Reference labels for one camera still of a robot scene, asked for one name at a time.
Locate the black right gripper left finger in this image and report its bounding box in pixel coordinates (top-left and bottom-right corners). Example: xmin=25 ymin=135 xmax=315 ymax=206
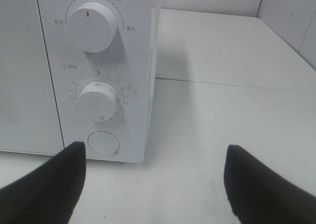
xmin=0 ymin=142 xmax=86 ymax=224

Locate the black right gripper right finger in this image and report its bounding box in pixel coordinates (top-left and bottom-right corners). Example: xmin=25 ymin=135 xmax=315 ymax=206
xmin=224 ymin=145 xmax=316 ymax=224

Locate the round white door button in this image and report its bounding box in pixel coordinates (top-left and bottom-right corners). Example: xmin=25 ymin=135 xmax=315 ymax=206
xmin=87 ymin=131 xmax=119 ymax=155

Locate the white microwave knob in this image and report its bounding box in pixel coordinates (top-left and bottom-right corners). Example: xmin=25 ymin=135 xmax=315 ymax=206
xmin=77 ymin=81 xmax=120 ymax=122
xmin=67 ymin=2 xmax=118 ymax=53

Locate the white microwave oven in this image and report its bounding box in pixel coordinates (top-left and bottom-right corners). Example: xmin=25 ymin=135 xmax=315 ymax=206
xmin=0 ymin=0 xmax=160 ymax=164

